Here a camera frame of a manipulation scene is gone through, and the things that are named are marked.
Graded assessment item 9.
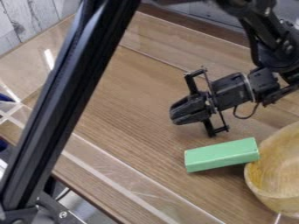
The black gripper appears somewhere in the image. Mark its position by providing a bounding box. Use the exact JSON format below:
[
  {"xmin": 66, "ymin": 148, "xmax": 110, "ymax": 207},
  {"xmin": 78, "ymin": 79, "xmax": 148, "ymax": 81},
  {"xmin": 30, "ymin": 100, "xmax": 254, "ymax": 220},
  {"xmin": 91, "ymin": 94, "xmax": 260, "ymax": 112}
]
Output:
[{"xmin": 170, "ymin": 67, "xmax": 230, "ymax": 137}]

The green rectangular block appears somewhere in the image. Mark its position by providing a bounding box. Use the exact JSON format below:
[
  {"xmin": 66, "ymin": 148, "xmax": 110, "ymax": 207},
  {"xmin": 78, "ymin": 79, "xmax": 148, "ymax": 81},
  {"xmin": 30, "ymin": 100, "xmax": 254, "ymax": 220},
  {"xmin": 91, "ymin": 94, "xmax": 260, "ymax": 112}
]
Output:
[{"xmin": 184, "ymin": 137, "xmax": 259, "ymax": 172}]

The light wooden bowl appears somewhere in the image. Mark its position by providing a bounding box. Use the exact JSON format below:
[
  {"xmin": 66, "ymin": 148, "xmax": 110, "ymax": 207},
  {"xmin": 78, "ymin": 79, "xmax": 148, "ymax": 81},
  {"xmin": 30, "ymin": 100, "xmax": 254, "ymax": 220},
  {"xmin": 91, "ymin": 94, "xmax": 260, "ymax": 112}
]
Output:
[{"xmin": 244, "ymin": 122, "xmax": 299, "ymax": 219}]

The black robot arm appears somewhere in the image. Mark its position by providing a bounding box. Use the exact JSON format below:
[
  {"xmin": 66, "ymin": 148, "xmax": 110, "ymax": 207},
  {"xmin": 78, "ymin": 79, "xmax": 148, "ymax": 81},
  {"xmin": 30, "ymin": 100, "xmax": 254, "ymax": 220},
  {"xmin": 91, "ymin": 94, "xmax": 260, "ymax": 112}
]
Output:
[{"xmin": 0, "ymin": 0, "xmax": 299, "ymax": 211}]

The black table leg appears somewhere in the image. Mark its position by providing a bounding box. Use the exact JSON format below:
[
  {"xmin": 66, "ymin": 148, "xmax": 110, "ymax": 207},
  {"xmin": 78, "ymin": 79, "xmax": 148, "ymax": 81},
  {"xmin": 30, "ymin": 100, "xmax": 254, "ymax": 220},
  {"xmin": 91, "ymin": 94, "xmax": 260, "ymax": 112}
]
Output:
[{"xmin": 44, "ymin": 177, "xmax": 58, "ymax": 196}]

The blue object at left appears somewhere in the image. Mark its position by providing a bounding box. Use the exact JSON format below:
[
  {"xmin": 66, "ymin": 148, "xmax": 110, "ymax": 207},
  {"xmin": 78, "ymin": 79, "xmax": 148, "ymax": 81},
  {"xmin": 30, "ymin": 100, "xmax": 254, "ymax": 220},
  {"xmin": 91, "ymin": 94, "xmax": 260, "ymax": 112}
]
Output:
[{"xmin": 0, "ymin": 93, "xmax": 15, "ymax": 102}]

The clear acrylic tray wall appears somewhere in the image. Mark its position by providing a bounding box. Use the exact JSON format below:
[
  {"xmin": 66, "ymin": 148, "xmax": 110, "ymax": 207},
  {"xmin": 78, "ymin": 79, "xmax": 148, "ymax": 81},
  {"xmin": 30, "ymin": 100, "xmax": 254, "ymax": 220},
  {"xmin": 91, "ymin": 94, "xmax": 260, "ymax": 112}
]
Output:
[{"xmin": 0, "ymin": 8, "xmax": 299, "ymax": 224}]

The metal base plate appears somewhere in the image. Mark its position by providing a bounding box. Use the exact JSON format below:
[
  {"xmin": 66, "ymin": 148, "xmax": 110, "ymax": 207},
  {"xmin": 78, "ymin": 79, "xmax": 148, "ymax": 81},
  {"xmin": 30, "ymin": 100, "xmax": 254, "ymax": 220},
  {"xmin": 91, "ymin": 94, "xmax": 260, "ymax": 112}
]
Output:
[{"xmin": 42, "ymin": 193, "xmax": 88, "ymax": 224}]

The black cable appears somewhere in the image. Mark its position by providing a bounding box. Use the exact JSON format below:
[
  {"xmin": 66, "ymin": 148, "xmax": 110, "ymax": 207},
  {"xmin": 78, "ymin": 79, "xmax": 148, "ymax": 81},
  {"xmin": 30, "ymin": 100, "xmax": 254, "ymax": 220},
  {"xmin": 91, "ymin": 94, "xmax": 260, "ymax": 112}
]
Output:
[{"xmin": 36, "ymin": 198, "xmax": 63, "ymax": 224}]

